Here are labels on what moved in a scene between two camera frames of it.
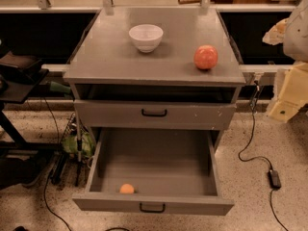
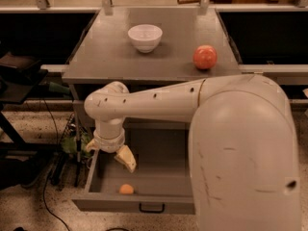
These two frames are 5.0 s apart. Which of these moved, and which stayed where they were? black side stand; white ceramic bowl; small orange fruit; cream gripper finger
Moved: cream gripper finger
Stayed: white ceramic bowl; small orange fruit; black side stand
